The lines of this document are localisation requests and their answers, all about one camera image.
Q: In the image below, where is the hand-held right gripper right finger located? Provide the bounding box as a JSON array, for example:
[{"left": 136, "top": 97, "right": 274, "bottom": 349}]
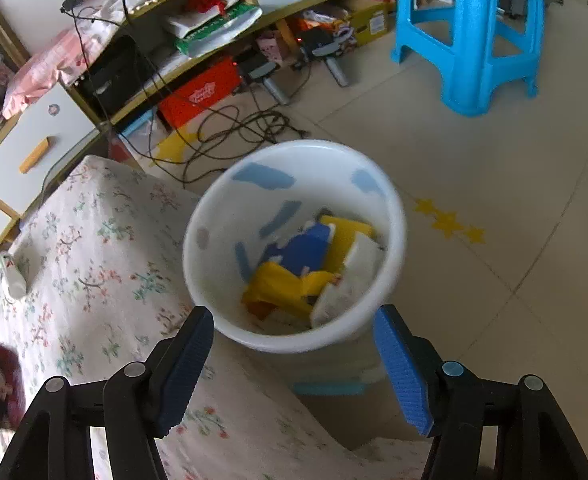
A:
[{"left": 372, "top": 304, "right": 588, "bottom": 480}]

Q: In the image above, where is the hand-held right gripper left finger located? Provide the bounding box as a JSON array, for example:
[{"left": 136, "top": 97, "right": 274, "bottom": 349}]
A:
[{"left": 0, "top": 305, "right": 216, "bottom": 480}]

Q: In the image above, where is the white bin with blue patches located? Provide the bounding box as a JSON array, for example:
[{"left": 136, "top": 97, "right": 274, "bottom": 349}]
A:
[{"left": 183, "top": 140, "right": 407, "bottom": 397}]

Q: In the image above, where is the yellow carton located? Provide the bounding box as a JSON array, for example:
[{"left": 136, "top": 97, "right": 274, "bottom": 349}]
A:
[{"left": 321, "top": 215, "right": 375, "bottom": 271}]

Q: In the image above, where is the white bottle with green label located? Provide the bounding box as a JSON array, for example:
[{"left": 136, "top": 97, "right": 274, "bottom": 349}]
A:
[{"left": 0, "top": 252, "right": 27, "bottom": 303}]

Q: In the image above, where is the light blue box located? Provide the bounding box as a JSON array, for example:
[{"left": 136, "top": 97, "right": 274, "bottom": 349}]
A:
[{"left": 119, "top": 110, "right": 167, "bottom": 153}]

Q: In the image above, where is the red box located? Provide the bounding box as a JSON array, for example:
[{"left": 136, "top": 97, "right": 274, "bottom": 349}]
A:
[{"left": 158, "top": 57, "right": 242, "bottom": 131}]

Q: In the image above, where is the white yellow-trimmed cabinet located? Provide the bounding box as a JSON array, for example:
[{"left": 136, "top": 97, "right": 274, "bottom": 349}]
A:
[{"left": 0, "top": 0, "right": 400, "bottom": 281}]

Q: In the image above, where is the blue plastic stool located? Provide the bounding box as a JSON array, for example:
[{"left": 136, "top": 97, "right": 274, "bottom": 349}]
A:
[{"left": 390, "top": 0, "right": 545, "bottom": 118}]

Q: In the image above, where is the black electronic box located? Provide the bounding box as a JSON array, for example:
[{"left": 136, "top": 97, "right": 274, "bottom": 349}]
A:
[{"left": 81, "top": 37, "right": 160, "bottom": 111}]

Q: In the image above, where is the grey handheld device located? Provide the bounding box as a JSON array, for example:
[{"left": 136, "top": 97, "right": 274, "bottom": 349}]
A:
[
  {"left": 301, "top": 27, "right": 350, "bottom": 87},
  {"left": 236, "top": 52, "right": 291, "bottom": 106}
]

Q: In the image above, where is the small pink box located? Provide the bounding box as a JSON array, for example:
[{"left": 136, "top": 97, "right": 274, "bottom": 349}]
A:
[{"left": 256, "top": 30, "right": 287, "bottom": 63}]

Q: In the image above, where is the green and white bag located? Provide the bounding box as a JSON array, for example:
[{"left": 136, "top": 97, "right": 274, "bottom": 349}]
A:
[{"left": 166, "top": 0, "right": 264, "bottom": 58}]

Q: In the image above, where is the yellow printed cardboard box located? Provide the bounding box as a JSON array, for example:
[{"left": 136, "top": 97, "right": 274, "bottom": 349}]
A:
[{"left": 346, "top": 0, "right": 400, "bottom": 46}]

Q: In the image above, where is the black cable tangle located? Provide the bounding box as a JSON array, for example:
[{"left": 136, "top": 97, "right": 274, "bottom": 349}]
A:
[{"left": 119, "top": 105, "right": 310, "bottom": 186}]

